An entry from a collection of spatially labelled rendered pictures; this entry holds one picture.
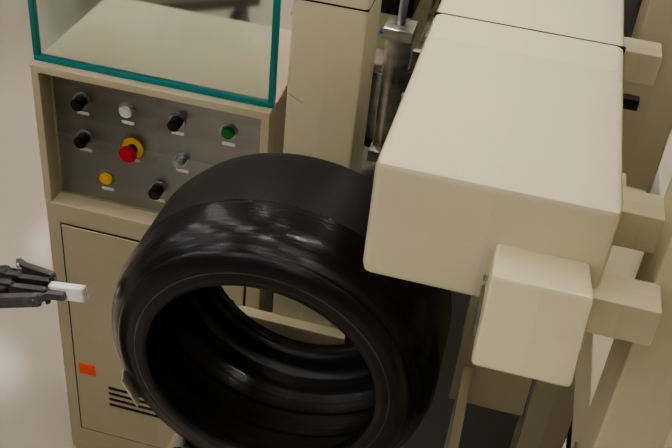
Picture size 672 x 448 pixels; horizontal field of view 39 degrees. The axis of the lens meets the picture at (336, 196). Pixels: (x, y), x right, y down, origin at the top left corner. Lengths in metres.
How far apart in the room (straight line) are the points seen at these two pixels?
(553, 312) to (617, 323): 0.13
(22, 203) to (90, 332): 1.39
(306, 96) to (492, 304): 0.84
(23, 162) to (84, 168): 1.82
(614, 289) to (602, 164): 0.13
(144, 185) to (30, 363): 1.12
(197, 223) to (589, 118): 0.64
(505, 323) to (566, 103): 0.31
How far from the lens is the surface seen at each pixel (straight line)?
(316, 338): 1.99
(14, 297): 1.80
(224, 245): 1.44
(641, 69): 1.43
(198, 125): 2.17
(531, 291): 0.93
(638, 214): 1.08
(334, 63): 1.65
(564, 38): 1.29
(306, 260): 1.42
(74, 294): 1.78
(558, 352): 0.95
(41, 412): 3.13
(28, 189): 4.02
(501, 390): 1.93
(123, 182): 2.34
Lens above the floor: 2.32
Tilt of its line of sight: 36 degrees down
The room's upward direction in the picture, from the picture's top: 6 degrees clockwise
